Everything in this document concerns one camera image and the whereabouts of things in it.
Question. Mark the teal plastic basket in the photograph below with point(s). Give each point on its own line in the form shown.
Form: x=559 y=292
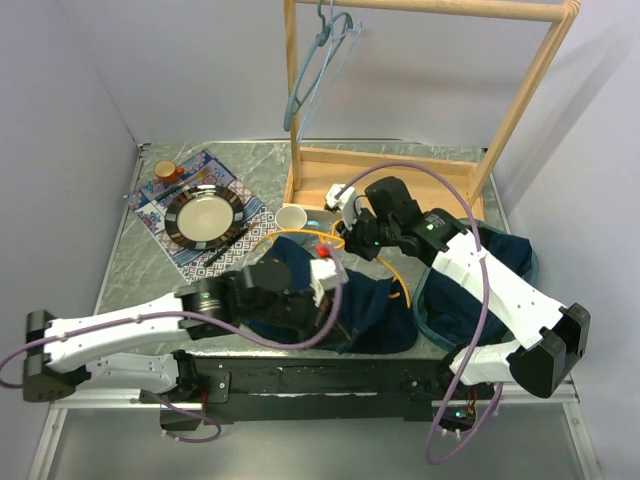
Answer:
x=419 y=311

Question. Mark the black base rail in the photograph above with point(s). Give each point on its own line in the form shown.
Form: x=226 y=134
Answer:
x=234 y=389

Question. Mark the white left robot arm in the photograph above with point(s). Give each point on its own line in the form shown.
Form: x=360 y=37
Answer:
x=63 y=354

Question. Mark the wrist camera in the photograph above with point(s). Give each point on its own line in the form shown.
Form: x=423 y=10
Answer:
x=345 y=201
x=325 y=273

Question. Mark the blue patterned placemat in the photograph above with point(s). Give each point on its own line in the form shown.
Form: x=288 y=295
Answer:
x=190 y=263

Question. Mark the teal plastic hanger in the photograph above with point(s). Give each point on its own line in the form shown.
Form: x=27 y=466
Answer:
x=306 y=70

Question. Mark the wooden clothes rack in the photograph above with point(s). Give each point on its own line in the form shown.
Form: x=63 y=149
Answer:
x=314 y=170

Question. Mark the striped rim dinner plate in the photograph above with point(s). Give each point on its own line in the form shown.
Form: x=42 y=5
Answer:
x=204 y=217

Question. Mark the orange small cup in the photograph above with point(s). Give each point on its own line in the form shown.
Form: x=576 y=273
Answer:
x=168 y=172

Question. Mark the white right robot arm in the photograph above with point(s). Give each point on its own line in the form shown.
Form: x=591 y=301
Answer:
x=549 y=337

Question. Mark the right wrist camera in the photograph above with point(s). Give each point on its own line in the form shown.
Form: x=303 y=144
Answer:
x=345 y=201

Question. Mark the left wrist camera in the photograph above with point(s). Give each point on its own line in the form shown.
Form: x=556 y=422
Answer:
x=325 y=273

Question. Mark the dark denim skirt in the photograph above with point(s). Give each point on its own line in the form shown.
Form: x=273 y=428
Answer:
x=373 y=312

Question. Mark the green handled fork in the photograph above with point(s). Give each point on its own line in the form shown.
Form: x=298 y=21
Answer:
x=181 y=186

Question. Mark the yellow plastic hanger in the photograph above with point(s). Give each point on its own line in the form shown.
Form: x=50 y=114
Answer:
x=338 y=243

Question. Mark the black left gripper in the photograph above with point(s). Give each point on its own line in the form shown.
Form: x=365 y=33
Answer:
x=319 y=318

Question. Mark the dark handled knife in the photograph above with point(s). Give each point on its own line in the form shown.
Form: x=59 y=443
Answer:
x=222 y=251

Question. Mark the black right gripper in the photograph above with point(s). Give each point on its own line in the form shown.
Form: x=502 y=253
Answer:
x=352 y=239

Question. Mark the light blue mug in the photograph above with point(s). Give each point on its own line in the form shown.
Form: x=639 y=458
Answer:
x=293 y=217

